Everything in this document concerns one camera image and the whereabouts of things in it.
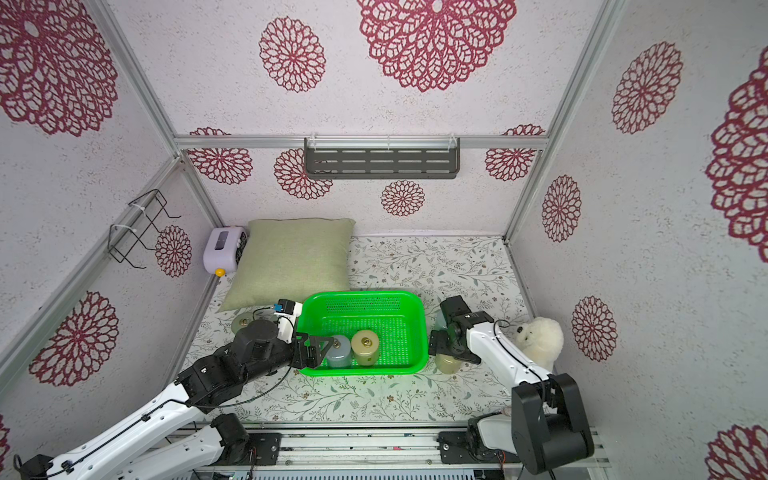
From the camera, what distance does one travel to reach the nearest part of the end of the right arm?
0.62m

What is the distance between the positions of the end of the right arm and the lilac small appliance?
74 centimetres

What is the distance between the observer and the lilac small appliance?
1.05 meters
